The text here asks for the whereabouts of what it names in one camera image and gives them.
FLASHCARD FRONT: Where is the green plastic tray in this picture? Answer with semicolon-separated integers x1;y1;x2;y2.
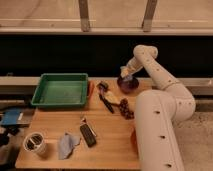
31;73;88;109

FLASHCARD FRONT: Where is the orange carrot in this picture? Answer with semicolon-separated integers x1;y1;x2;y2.
87;81;94;99

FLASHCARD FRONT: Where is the orange bowl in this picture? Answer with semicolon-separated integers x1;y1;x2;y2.
130;129;138;154

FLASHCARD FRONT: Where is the purple bowl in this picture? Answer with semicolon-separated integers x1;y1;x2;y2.
117;76;139;94

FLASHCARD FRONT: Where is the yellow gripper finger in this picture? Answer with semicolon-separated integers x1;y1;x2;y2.
120;66;130;78

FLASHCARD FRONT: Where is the blue box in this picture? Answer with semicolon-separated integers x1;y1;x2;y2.
0;109;23;126

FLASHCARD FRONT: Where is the blue sponge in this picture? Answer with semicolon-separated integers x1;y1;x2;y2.
124;75;133;81

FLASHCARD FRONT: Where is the black remote control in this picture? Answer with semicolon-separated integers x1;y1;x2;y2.
80;124;96;147

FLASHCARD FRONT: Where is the bunch of dark grapes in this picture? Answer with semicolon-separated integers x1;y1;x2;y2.
119;98;134;119

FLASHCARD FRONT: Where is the blue grey cloth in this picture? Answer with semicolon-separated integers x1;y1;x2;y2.
58;133;81;160

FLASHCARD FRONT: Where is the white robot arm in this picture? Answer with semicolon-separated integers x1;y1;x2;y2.
121;45;196;171

